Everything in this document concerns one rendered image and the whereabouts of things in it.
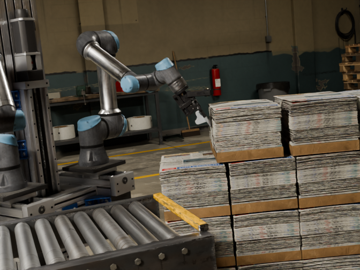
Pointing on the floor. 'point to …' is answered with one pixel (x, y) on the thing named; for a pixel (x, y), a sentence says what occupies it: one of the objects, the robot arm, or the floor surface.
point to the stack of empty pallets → (351, 51)
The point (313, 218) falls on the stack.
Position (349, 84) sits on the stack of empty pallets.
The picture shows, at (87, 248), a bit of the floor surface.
